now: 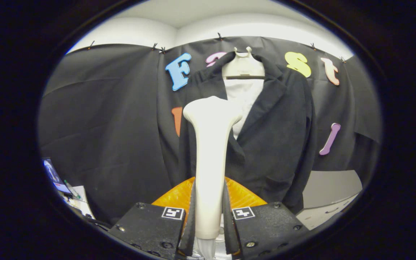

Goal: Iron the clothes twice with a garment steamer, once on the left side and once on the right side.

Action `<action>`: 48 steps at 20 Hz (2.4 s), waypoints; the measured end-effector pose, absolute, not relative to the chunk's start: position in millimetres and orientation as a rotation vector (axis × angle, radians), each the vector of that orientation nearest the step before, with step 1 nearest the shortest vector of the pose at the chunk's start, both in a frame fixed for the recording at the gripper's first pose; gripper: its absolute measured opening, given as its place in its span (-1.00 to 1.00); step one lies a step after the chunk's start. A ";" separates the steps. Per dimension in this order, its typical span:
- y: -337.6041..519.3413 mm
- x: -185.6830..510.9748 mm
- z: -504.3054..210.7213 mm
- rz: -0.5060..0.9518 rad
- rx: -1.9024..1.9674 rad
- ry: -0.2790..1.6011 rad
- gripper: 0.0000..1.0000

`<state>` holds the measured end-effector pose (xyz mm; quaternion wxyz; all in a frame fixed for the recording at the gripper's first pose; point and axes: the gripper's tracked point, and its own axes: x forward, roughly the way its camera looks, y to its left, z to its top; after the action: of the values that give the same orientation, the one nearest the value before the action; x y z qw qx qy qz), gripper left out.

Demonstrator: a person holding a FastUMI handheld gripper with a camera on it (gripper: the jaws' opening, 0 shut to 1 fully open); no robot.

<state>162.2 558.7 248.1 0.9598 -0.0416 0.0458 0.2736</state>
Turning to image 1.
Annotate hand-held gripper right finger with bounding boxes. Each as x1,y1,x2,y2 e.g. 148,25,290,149
224,176,309,260

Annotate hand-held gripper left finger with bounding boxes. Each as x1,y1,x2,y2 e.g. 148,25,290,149
108,176,196,260

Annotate white garment steamer head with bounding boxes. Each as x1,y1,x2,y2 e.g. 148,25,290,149
183,96,243,260

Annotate black suit jacket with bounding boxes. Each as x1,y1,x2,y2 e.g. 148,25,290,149
177,52,317,214

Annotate white shirt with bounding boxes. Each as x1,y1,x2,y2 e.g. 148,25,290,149
225,78,265,140

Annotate grey cabinet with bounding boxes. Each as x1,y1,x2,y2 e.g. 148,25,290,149
296,170,363,230

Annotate white papers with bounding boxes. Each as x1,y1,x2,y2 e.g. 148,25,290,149
67,185,96,219

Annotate green pen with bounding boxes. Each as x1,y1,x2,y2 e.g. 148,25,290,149
65,180,81,200

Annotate black backdrop cloth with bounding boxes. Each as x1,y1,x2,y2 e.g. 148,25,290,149
38,35,382,226

